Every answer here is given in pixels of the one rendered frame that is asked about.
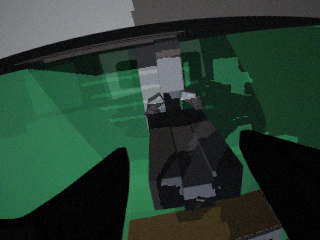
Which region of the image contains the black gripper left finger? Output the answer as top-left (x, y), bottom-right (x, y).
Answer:
top-left (0, 148), bottom-right (131, 240)

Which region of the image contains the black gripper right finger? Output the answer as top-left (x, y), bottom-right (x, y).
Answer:
top-left (239, 131), bottom-right (320, 240)

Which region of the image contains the grey rectangular frame with horizontal slats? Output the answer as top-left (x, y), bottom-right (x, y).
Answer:
top-left (0, 0), bottom-right (320, 212)

